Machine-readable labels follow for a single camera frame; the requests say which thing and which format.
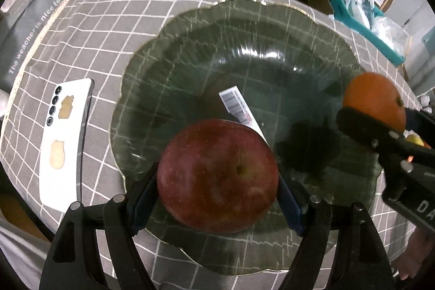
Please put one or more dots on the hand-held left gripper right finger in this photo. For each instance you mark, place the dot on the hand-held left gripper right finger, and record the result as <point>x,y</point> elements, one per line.
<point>289,205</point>

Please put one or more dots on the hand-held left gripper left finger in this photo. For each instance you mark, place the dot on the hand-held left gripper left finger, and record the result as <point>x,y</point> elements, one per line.
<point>144,196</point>

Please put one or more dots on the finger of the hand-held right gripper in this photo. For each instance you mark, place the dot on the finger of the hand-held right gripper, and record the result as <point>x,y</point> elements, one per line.
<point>360,126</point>
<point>421,123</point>

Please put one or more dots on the yellow pear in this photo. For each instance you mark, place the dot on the yellow pear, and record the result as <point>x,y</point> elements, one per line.
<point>415,140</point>

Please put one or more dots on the large orange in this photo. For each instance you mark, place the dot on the large orange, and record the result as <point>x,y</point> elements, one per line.
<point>373,96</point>

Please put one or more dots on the red apple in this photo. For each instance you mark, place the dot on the red apple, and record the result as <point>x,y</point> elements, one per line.
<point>217,174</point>

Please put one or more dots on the green glass bowl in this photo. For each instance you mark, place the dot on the green glass bowl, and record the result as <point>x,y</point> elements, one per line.
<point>255,55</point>

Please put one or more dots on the person's right hand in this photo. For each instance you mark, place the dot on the person's right hand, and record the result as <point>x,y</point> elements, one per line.
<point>414,256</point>

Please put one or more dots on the white smartphone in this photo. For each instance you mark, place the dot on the white smartphone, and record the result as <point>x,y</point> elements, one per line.
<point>64,154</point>

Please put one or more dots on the clear plastic bag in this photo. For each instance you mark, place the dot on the clear plastic bag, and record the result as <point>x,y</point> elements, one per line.
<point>390,35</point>

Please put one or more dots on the teal box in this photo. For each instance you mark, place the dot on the teal box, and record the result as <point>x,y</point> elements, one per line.
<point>350,18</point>

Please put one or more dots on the white barcode label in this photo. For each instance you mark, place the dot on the white barcode label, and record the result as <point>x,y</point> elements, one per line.
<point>234,103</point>

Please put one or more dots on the grey checked tablecloth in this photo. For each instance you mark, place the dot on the grey checked tablecloth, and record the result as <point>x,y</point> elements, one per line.
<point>119,21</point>

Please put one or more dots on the grey fabric storage box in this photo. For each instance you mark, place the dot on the grey fabric storage box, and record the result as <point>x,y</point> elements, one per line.
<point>40,4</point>

